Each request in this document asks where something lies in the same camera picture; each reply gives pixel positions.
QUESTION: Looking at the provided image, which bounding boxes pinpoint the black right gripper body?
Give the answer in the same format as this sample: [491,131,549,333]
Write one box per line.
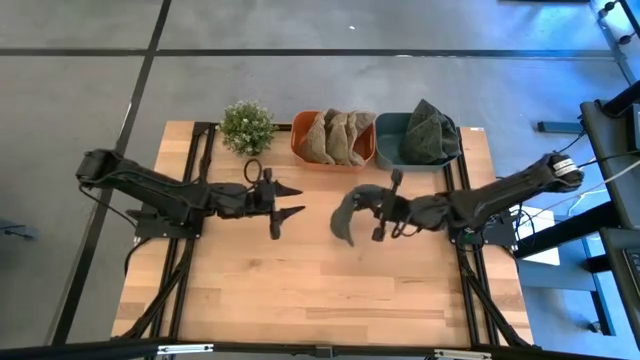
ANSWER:
[371,168,427,244]

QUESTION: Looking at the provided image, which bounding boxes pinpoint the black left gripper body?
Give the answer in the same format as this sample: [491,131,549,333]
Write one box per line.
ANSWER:
[214,167,282,241]

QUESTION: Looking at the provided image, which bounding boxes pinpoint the dark teal baseball cap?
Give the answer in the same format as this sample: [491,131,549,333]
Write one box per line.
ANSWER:
[328,183,389,248]
[434,113,462,159]
[399,98,449,166]

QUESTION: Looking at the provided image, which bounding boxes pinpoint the beige baseball cap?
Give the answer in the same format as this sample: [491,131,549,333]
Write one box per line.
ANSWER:
[324,109,351,167]
[352,110,378,136]
[343,110,367,168]
[298,110,337,166]

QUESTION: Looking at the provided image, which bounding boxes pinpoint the blue plastic bin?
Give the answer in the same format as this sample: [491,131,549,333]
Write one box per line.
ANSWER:
[373,111,462,174]

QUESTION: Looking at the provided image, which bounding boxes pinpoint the green plant white flowers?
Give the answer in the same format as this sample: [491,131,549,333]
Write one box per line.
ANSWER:
[218,99,278,158]

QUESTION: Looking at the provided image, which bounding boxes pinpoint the white sheet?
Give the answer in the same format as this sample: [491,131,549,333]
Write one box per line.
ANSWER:
[514,204,561,267]

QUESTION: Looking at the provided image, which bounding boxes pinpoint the black desk leg bar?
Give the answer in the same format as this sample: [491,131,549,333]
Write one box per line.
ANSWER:
[513,199,621,261]

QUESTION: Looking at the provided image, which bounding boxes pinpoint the blue floor bar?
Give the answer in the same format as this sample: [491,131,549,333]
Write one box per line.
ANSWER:
[537,121,585,134]

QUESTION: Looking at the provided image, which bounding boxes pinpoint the black desk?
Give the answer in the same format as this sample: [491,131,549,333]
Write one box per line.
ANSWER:
[579,79,640,231]

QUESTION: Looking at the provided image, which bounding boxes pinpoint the dark grey keyboard tray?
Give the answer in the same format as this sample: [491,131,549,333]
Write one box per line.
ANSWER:
[598,227,640,321]

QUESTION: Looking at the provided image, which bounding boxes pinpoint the dark floor object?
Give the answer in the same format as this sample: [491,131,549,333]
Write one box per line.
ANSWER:
[0,218,40,242]

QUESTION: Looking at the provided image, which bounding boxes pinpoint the black keyboard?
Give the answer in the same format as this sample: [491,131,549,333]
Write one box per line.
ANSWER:
[622,247,640,301]

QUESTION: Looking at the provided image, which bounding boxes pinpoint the grey metal stand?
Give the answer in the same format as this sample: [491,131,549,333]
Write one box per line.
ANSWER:
[589,0,640,84]

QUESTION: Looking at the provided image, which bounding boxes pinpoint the black looped cable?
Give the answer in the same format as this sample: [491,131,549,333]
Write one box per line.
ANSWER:
[242,158,264,186]

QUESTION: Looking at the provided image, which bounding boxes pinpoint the black aluminium frame rails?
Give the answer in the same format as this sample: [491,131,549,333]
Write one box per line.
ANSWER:
[112,121,296,346]
[442,127,535,349]

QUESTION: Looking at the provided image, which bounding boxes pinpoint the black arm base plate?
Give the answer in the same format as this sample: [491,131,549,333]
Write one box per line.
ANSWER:
[133,208,205,240]
[449,209,520,250]

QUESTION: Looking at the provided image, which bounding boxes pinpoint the silver metal bracket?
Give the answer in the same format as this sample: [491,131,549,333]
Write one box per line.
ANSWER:
[433,348,494,360]
[156,342,215,356]

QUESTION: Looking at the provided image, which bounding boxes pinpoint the black aluminium frame beam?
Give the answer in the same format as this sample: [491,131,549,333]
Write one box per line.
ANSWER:
[0,337,640,360]

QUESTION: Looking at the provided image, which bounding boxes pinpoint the white cable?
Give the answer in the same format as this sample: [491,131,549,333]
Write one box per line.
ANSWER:
[569,159,640,201]

